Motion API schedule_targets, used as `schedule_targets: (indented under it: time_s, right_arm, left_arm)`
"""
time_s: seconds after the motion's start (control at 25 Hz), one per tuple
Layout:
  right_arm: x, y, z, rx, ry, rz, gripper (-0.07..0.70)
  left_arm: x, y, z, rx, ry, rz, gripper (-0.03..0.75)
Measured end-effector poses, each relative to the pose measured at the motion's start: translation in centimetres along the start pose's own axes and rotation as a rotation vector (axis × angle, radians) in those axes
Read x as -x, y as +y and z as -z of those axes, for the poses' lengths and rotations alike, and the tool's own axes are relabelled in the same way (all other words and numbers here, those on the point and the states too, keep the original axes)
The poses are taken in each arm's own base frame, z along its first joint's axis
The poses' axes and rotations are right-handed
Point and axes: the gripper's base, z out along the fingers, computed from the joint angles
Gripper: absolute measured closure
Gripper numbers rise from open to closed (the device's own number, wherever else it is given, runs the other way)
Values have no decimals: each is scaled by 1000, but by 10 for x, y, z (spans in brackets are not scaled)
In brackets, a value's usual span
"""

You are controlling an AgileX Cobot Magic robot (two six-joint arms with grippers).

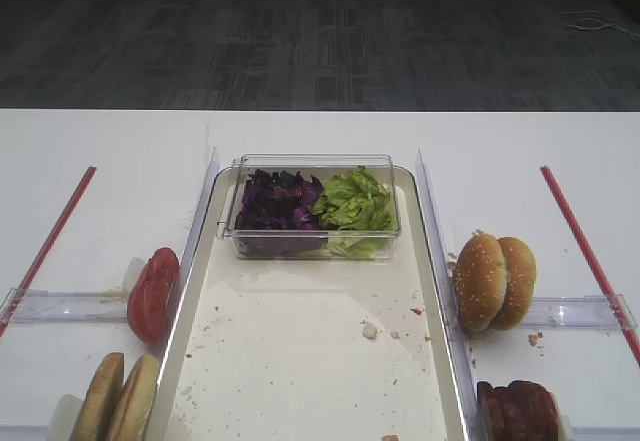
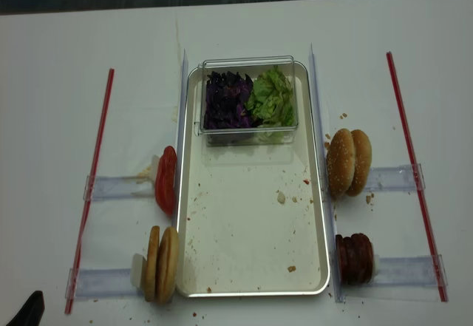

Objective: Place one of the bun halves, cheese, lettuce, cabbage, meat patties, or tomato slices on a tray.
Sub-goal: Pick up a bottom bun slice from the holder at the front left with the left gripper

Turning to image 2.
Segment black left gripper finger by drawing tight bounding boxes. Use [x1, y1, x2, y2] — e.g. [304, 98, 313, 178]
[10, 291, 45, 326]

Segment bun half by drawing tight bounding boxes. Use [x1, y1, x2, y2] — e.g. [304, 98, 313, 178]
[156, 226, 180, 304]
[143, 225, 160, 302]

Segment clear tomato feeder track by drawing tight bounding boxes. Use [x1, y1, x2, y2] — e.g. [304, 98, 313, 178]
[84, 176, 154, 202]

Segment red tomato slices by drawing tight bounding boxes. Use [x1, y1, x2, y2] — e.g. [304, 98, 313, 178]
[154, 146, 177, 216]

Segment white tomato pusher block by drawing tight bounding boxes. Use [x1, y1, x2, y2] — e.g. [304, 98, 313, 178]
[132, 155, 160, 197]

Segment shredded green lettuce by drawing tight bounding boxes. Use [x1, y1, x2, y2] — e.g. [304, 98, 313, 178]
[244, 65, 296, 145]

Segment stack of meat patties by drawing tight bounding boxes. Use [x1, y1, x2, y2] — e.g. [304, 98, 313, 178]
[336, 233, 375, 285]

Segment clear bun bottom feeder track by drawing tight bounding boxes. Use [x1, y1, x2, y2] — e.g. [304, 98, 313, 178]
[65, 268, 143, 299]

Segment white bun bottom pusher block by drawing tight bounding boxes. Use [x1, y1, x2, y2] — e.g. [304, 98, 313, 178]
[130, 254, 147, 291]

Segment white rectangular metal tray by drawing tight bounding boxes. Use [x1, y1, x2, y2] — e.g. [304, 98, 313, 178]
[176, 63, 330, 298]

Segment shredded purple cabbage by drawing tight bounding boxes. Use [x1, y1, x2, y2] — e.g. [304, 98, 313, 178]
[203, 71, 259, 146]

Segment clear plastic salad box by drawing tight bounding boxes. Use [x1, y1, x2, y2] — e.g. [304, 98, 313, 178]
[194, 55, 299, 146]

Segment sesame bun top front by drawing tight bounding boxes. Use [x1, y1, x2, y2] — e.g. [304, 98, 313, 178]
[326, 129, 355, 199]

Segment sesame bun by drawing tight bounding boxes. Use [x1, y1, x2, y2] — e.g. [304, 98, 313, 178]
[326, 129, 355, 199]
[347, 129, 372, 197]

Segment sesame bun top rear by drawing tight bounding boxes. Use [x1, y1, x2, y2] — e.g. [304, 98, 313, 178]
[347, 129, 372, 197]

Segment clear patty feeder track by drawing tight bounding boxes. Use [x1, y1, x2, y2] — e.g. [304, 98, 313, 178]
[338, 255, 448, 302]

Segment clear sesame bun feeder track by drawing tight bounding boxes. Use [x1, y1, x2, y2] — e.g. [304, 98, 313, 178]
[364, 164, 425, 192]

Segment left red guide rail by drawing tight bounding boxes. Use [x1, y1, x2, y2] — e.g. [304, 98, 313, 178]
[64, 68, 115, 315]

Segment red guide rail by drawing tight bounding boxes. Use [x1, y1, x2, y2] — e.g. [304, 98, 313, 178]
[64, 68, 115, 315]
[386, 52, 449, 302]

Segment clear left tray divider rail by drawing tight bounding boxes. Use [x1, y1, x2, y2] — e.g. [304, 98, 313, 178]
[176, 51, 188, 183]

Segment right red guide rail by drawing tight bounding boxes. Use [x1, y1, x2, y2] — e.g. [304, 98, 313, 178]
[386, 52, 449, 302]

